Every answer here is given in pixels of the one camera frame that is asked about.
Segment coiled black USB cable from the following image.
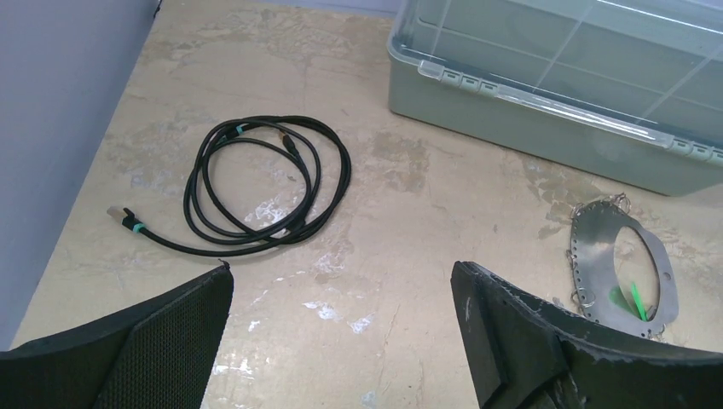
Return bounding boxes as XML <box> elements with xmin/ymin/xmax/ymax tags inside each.
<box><xmin>107</xmin><ymin>115</ymin><xmax>352</xmax><ymax>258</ymax></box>

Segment green key tag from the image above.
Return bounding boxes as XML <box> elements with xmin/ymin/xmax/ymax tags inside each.
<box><xmin>609</xmin><ymin>282</ymin><xmax>649</xmax><ymax>322</ymax></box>

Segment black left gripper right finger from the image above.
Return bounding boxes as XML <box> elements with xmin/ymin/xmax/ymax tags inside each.
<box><xmin>450</xmin><ymin>262</ymin><xmax>722</xmax><ymax>408</ymax></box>

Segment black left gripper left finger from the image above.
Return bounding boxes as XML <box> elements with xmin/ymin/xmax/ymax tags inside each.
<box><xmin>1</xmin><ymin>263</ymin><xmax>234</xmax><ymax>408</ymax></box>

